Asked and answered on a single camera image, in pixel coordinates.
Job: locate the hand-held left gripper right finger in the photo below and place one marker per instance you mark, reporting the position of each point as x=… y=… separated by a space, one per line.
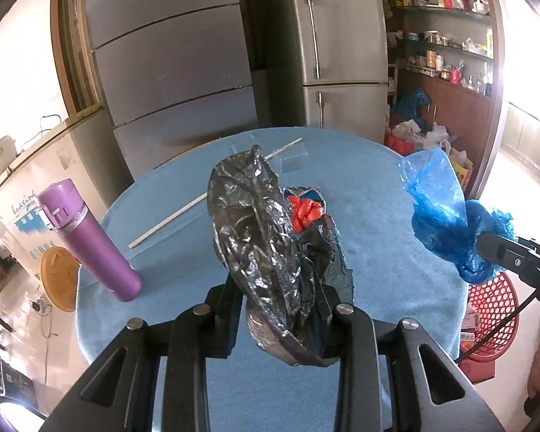
x=333 y=324

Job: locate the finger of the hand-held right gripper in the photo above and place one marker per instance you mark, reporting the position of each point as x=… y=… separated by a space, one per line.
x=495 y=247

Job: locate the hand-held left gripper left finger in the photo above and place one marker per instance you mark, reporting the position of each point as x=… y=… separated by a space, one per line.
x=220 y=310

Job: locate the red plastic mesh basket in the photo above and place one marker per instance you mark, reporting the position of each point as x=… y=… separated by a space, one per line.
x=495 y=315

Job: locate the blue plastic bag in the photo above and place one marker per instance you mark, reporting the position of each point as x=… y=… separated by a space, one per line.
x=436 y=198

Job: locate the black plastic bag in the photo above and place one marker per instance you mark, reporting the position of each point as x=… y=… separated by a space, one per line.
x=252 y=234

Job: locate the red plastic bag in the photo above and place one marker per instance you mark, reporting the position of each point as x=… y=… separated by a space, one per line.
x=303 y=213

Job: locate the blue tablecloth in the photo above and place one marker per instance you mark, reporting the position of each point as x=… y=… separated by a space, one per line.
x=171 y=252

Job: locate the yellow shopping bag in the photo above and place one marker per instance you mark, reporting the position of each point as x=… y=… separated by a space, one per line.
x=461 y=166

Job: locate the thin white stick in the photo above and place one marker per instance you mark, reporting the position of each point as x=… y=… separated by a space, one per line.
x=171 y=220

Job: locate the white plastic bag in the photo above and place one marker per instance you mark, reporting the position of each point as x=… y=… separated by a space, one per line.
x=425 y=132

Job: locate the red shopping bag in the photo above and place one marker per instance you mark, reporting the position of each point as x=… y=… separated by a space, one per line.
x=398 y=144

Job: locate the wooden shelf cabinet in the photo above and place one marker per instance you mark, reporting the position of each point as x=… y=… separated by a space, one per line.
x=454 y=108

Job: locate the purple insulated bottle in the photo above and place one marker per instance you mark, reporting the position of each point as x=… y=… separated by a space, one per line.
x=90 y=243

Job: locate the round yellow lid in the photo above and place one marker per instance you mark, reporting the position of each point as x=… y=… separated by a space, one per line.
x=60 y=279

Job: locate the dark blue floor bag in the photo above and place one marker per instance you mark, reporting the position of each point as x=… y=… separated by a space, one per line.
x=411 y=103

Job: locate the clear plastic box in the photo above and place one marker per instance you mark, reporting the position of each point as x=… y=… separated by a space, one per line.
x=293 y=157

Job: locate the white printed chest freezer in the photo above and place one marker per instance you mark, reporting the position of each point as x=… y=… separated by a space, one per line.
x=27 y=189

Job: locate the large grey refrigerator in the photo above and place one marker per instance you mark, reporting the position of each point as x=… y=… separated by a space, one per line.
x=171 y=67

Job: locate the silver two-door refrigerator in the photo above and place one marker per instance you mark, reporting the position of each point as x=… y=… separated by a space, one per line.
x=342 y=31

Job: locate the white rice cooker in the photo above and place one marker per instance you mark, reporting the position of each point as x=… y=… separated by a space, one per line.
x=0 y=155

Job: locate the wooden door frame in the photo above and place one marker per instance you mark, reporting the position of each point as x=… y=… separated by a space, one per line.
x=72 y=40

